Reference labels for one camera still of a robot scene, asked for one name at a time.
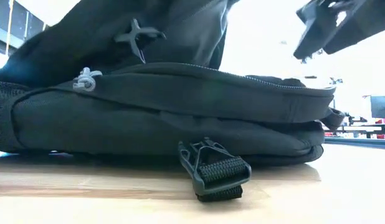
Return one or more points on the black backpack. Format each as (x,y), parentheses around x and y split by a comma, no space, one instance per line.
(117,124)

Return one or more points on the black aluminium table frame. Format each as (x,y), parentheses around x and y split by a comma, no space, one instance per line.
(360,142)

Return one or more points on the wooden workbench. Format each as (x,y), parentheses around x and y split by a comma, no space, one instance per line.
(360,128)

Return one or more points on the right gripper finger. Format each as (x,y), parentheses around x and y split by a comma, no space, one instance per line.
(367,21)
(314,28)

